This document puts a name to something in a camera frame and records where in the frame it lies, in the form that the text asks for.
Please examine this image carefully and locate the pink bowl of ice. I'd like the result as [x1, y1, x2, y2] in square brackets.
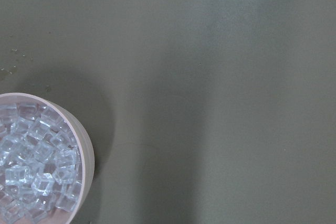
[1, 93, 95, 223]

